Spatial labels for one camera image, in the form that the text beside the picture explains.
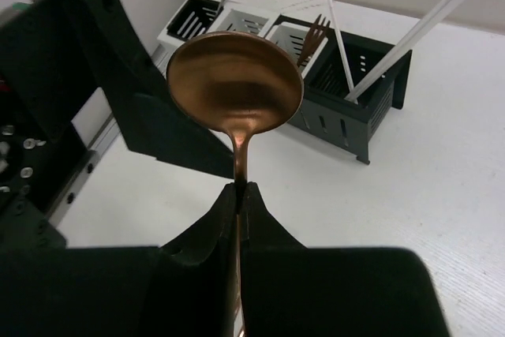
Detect copper spoon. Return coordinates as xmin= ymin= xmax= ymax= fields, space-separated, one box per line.
xmin=166 ymin=32 xmax=303 ymax=336

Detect copper chopstick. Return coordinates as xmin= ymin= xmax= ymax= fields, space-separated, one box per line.
xmin=327 ymin=0 xmax=354 ymax=92

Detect aluminium frame rail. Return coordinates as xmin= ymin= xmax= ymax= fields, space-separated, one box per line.
xmin=47 ymin=44 xmax=166 ymax=227

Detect small copper fork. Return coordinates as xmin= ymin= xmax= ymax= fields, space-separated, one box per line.
xmin=297 ymin=14 xmax=331 ymax=67

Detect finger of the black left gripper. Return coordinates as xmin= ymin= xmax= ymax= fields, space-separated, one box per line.
xmin=73 ymin=0 xmax=233 ymax=178

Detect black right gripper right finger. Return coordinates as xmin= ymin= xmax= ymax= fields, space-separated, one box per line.
xmin=240 ymin=182 xmax=450 ymax=336

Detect white slotted utensil container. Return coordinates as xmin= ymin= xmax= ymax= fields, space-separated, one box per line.
xmin=156 ymin=0 xmax=280 ymax=74

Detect black slotted utensil container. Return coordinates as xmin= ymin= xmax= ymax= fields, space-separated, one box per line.
xmin=273 ymin=14 xmax=412 ymax=164

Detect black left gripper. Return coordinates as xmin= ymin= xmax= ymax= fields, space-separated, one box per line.
xmin=1 ymin=0 xmax=97 ymax=250

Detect white insert in black container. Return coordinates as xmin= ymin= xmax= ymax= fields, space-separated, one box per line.
xmin=266 ymin=21 xmax=328 ymax=79

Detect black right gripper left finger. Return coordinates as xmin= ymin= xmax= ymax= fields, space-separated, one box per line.
xmin=1 ymin=184 xmax=236 ymax=336

